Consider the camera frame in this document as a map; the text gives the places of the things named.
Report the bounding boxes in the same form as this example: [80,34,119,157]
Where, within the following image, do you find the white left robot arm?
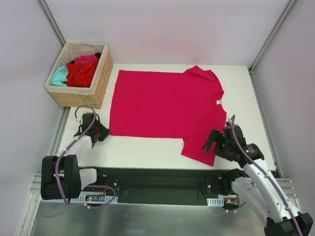
[40,113,110,204]

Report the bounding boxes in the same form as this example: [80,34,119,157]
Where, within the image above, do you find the right slotted cable duct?
[207,198,224,207]

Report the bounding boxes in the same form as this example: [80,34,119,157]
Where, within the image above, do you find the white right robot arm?
[204,123,314,236]

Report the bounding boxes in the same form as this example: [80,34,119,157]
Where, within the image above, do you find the magenta t shirt in basket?
[74,55,98,65]

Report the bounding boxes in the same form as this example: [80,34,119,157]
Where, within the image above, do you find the slotted cable duct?
[40,193,118,204]
[207,198,224,207]

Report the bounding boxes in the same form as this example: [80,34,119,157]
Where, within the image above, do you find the left slotted cable duct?
[40,193,118,204]

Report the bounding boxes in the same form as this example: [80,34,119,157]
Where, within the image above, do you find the aluminium frame rail right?
[248,0,300,74]

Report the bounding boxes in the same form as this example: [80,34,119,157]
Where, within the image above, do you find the aluminium frame rail left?
[37,0,66,48]

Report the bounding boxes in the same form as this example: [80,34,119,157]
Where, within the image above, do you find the red t shirt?
[65,59,99,88]

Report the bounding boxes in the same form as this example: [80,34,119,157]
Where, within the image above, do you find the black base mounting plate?
[81,166,226,206]

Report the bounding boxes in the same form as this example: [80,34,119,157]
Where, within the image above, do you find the magenta t shirt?
[109,66,226,166]
[74,55,98,65]

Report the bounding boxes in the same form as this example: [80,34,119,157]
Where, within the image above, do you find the turquoise t shirt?
[51,65,68,87]

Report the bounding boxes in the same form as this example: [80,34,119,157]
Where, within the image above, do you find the aluminium frame rail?
[37,0,66,48]
[248,0,300,74]

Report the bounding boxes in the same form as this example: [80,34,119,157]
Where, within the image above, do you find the wicker basket with cloth liner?
[45,41,114,109]

